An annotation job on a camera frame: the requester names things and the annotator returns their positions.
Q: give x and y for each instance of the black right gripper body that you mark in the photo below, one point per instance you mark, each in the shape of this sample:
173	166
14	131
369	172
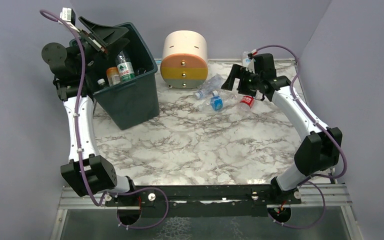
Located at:
243	81

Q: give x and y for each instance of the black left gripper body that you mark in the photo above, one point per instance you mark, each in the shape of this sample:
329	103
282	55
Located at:
94	39

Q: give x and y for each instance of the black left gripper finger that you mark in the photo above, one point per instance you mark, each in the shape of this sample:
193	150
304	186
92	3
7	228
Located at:
116	44
104	31

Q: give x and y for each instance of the red label bottle red cap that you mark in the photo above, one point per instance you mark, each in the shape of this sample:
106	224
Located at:
246	104

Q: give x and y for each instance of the green label water bottle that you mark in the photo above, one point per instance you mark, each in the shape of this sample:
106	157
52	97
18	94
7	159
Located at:
124	67

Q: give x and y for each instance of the orange label juice bottle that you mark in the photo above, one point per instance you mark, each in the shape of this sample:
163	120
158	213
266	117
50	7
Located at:
113	76

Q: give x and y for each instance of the green jasmine tea bottle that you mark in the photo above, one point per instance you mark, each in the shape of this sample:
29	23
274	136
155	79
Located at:
102	83

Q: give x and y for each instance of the clear bottle blue white label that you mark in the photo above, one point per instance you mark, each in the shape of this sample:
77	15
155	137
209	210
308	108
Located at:
245	59

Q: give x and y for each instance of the green label bottle dark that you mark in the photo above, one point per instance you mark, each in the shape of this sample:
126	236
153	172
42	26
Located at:
141	71

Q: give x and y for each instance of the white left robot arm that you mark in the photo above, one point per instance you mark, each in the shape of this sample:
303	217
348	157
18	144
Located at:
76	70

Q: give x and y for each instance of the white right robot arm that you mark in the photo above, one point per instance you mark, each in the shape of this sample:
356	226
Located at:
319	148

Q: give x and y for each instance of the dark green plastic bin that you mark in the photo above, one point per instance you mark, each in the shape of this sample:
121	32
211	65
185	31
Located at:
129	103

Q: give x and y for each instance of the clear bottle blue cap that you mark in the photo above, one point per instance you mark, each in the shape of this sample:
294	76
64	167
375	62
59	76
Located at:
210	85

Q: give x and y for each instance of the round drawer cabinet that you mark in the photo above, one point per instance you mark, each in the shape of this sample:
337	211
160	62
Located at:
184	63

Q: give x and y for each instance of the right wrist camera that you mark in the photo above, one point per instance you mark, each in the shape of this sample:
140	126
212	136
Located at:
251	67

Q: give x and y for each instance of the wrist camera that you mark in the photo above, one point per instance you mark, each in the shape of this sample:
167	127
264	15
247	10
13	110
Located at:
251	67
69	17

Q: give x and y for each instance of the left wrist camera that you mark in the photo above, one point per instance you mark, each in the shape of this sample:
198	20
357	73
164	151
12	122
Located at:
69	17

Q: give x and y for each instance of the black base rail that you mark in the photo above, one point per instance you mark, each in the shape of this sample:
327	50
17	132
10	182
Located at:
200	201

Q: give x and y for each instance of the aluminium frame rail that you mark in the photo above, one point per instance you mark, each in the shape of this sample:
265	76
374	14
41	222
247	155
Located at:
323	214

